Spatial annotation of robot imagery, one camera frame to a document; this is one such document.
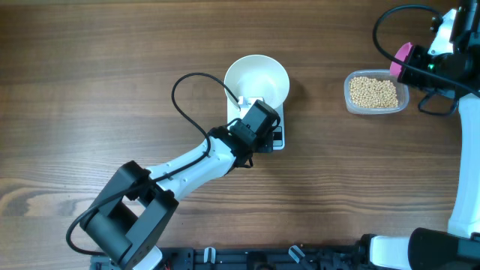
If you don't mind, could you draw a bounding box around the pink plastic measuring scoop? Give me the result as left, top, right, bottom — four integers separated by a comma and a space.
389, 42, 413, 77

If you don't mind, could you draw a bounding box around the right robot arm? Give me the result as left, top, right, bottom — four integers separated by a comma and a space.
365, 1, 479, 269

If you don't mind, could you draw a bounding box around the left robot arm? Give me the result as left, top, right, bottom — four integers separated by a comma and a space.
79, 100, 281, 269

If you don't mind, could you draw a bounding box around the white digital kitchen scale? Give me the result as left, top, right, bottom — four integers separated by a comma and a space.
227, 99, 285, 151

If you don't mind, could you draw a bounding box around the white bowl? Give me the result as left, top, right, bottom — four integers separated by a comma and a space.
223, 55, 290, 109

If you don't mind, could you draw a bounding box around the pile of soybeans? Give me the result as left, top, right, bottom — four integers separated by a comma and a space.
349, 76, 399, 109

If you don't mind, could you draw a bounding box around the clear plastic container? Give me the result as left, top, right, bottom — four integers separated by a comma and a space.
344, 70, 410, 115

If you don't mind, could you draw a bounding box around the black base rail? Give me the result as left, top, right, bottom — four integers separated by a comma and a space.
89, 245, 372, 270

